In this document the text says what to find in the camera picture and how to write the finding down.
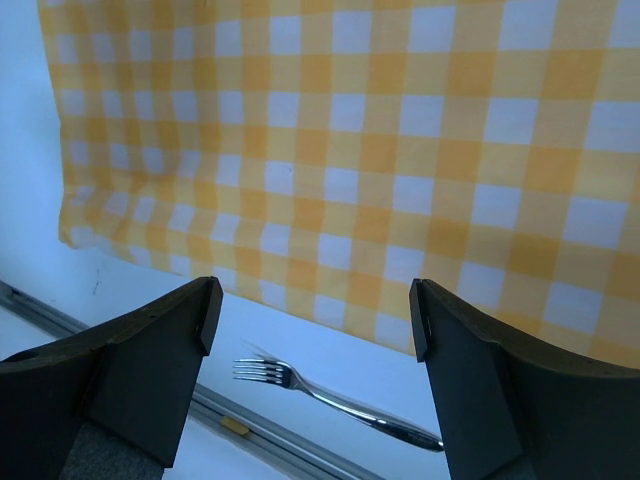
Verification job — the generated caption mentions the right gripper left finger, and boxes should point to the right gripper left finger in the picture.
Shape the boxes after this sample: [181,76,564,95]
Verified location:
[0,275,224,480]

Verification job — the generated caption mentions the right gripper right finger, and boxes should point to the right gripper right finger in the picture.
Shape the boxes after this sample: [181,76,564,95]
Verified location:
[409,279,639,479]

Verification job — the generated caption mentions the yellow white checkered cloth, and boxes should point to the yellow white checkered cloth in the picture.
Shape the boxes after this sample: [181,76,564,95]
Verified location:
[38,1,639,367]

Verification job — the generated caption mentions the silver fork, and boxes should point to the silver fork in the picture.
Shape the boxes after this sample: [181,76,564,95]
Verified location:
[233,358,445,453]

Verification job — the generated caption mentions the front aluminium rail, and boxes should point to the front aluminium rail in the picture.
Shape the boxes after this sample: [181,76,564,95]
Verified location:
[0,279,381,480]

